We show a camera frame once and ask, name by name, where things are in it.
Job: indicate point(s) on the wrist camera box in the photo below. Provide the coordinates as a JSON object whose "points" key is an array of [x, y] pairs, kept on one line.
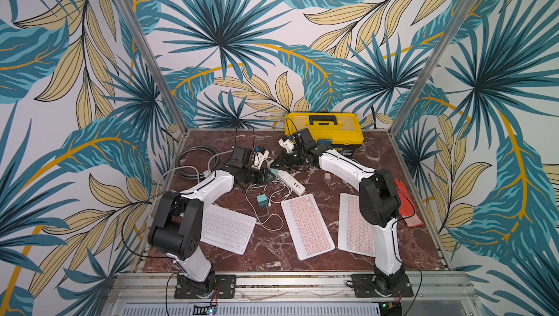
{"points": [[287, 145], [260, 157]]}

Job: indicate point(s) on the pink keyboard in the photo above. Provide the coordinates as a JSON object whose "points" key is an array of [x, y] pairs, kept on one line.
{"points": [[355, 233], [307, 227]]}

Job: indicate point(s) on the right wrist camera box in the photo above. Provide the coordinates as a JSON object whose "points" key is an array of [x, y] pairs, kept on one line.
{"points": [[287, 145]]}

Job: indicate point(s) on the white keyboard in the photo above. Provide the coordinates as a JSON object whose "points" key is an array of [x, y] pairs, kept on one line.
{"points": [[226, 229]]}

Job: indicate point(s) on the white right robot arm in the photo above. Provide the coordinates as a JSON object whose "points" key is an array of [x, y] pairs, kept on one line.
{"points": [[379, 201]]}

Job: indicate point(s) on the white power strip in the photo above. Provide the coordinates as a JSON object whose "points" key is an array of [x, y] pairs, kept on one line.
{"points": [[291, 182]]}

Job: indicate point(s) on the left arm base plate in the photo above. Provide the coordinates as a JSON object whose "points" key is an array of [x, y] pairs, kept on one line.
{"points": [[225, 285]]}

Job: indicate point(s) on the red glove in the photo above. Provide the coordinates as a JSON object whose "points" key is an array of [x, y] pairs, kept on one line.
{"points": [[407, 208]]}

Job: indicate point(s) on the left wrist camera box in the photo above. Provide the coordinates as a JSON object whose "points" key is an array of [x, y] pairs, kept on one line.
{"points": [[260, 157]]}

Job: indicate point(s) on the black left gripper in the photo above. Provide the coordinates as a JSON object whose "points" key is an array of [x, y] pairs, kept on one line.
{"points": [[263, 175]]}

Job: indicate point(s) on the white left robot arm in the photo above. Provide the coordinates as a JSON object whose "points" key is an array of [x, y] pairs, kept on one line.
{"points": [[176, 229]]}

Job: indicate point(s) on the middle pink keyboard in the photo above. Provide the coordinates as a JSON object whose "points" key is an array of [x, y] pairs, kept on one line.
{"points": [[307, 227]]}

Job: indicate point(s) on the right pink keyboard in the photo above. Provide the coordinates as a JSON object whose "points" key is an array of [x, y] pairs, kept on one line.
{"points": [[355, 233]]}

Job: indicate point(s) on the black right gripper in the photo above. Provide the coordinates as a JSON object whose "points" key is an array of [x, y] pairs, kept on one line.
{"points": [[290, 159]]}

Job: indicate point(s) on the yellow black toolbox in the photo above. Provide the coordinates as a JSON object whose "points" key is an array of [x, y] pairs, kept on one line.
{"points": [[337, 129]]}

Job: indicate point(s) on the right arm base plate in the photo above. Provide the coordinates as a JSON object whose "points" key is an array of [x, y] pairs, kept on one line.
{"points": [[370, 285]]}

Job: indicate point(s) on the teal USB charger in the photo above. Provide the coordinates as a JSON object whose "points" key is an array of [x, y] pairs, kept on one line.
{"points": [[262, 201], [274, 172]]}

